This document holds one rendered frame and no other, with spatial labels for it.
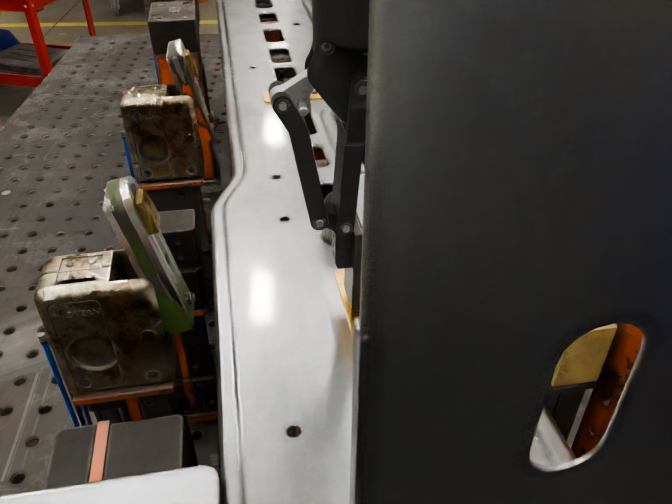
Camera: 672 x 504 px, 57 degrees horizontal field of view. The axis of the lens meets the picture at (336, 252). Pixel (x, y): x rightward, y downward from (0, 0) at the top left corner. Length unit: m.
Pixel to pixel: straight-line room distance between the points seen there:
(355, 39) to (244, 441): 0.26
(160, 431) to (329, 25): 0.29
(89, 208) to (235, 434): 0.89
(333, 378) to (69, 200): 0.94
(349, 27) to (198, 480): 0.28
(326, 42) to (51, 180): 1.09
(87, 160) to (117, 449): 1.04
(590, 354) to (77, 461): 0.35
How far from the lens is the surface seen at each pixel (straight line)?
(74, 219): 1.25
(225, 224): 0.62
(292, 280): 0.54
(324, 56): 0.36
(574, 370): 0.45
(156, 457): 0.46
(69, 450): 0.48
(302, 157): 0.38
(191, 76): 0.79
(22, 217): 1.30
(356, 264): 0.43
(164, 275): 0.49
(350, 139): 0.38
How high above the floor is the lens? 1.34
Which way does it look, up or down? 37 degrees down
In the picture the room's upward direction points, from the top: straight up
